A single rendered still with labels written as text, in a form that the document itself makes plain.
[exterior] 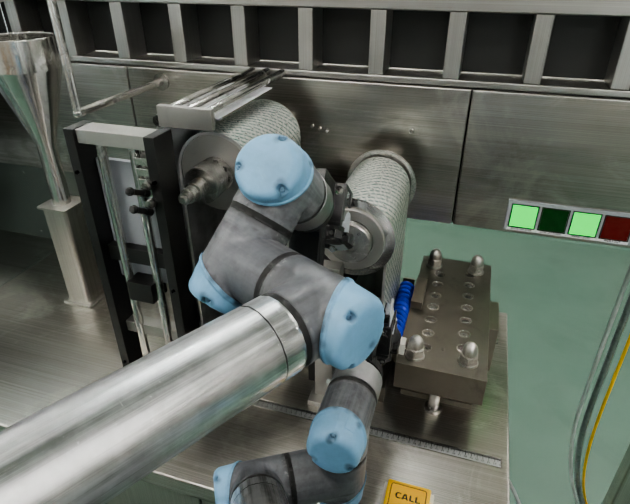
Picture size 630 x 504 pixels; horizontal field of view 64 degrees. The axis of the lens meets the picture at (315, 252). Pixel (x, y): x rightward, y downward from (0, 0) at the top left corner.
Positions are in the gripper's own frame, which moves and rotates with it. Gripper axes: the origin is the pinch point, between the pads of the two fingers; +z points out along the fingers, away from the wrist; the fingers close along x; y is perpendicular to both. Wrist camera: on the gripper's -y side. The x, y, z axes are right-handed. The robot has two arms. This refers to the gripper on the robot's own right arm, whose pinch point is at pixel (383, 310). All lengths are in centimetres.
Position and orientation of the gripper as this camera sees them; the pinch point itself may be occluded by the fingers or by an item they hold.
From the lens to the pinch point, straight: 97.1
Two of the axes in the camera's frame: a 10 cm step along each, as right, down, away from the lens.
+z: 3.0, -4.8, 8.2
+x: -9.5, -1.6, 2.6
